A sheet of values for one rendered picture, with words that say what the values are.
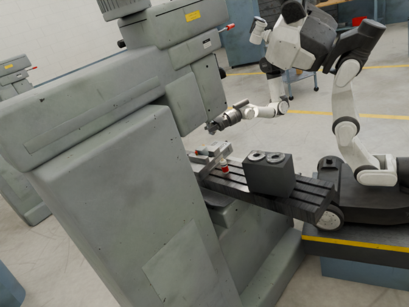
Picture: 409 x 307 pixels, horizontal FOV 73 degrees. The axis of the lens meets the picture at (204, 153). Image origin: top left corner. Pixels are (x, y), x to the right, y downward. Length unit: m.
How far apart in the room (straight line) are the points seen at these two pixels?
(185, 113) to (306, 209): 0.70
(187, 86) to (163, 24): 0.27
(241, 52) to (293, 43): 6.13
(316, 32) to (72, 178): 1.29
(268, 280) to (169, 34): 1.58
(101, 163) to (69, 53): 7.25
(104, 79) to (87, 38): 7.31
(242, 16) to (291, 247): 6.12
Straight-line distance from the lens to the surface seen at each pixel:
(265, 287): 2.02
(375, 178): 1.93
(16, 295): 3.24
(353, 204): 1.92
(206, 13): 1.40
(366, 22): 1.62
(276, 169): 1.34
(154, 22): 1.21
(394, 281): 2.22
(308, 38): 1.56
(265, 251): 2.10
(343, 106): 1.73
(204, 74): 1.40
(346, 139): 1.78
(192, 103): 1.31
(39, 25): 8.04
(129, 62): 1.14
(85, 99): 1.05
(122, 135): 0.99
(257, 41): 1.67
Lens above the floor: 1.87
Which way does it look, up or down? 28 degrees down
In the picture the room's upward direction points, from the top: 18 degrees counter-clockwise
